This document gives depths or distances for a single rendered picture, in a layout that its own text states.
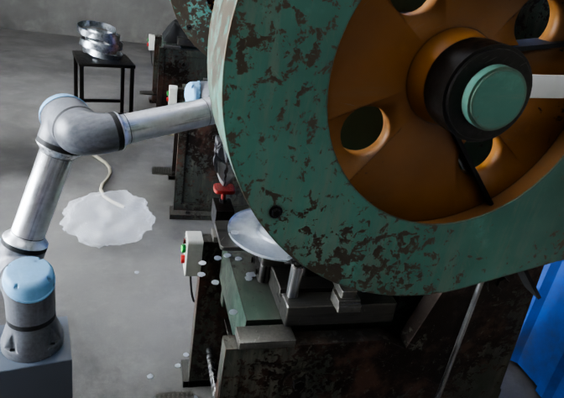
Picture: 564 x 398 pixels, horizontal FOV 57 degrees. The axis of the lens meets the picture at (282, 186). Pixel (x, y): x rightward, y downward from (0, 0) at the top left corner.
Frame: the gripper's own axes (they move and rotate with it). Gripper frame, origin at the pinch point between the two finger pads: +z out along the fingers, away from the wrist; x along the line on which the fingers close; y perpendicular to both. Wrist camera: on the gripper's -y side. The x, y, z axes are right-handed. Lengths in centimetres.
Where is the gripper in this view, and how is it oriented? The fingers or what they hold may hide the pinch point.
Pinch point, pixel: (225, 183)
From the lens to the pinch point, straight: 169.9
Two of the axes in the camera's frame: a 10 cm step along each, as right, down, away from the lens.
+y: -2.4, -4.3, 8.7
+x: -9.6, -0.3, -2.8
